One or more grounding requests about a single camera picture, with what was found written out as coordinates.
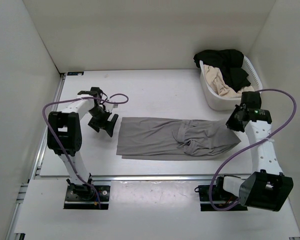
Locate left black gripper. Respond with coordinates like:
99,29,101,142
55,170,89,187
88,106,118,137

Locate grey trousers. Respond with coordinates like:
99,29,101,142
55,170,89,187
116,117,241,161

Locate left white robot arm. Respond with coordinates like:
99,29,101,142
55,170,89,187
42,87,119,203

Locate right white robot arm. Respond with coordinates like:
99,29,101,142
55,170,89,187
208,90,297,212

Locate beige trousers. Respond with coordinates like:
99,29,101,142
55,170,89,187
203,64,255,98

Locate black trousers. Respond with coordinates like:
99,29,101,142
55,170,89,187
193,49,251,92

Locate white laundry basket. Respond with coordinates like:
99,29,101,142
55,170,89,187
199,56,263,111

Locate black label sticker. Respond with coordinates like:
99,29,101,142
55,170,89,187
67,71,84,76

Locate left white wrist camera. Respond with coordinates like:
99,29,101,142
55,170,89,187
104,103,119,112

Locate front aluminium rail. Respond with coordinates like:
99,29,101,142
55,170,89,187
92,174,214,182

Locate aluminium rail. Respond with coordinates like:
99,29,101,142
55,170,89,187
92,174,214,182
27,72,66,180

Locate left aluminium rail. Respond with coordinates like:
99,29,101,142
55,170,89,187
27,72,66,180

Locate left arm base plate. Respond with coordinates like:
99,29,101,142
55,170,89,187
63,179,111,210

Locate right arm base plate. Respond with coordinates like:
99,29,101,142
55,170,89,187
194,184,248,212

